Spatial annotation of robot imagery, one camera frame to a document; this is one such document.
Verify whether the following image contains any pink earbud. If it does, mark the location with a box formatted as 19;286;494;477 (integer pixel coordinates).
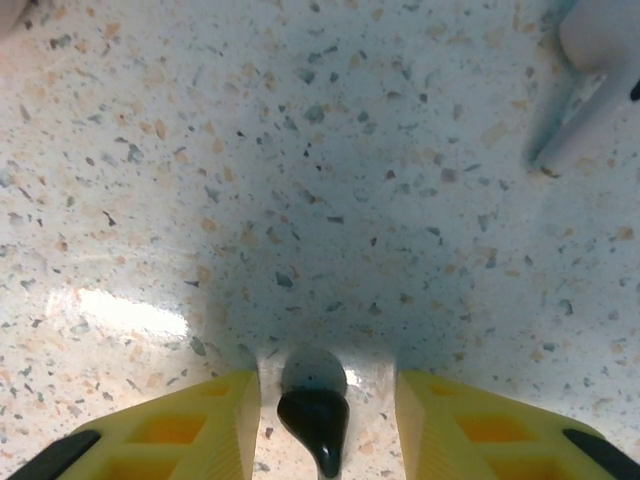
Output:
522;0;640;174

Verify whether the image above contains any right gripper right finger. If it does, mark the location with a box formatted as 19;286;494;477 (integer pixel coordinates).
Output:
397;369;640;480

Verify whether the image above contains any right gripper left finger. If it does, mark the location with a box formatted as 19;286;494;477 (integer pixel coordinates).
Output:
7;369;261;480

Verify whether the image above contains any black earbud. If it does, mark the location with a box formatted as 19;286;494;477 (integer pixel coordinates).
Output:
277;346;351;480

